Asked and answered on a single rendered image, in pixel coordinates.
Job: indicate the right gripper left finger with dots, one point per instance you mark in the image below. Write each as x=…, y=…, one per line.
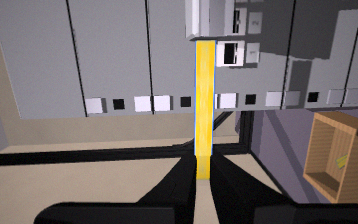
x=171, y=201

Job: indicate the cardboard box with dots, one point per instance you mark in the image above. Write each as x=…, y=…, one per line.
x=328, y=143

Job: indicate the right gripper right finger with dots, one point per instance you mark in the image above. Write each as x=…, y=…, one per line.
x=240, y=198

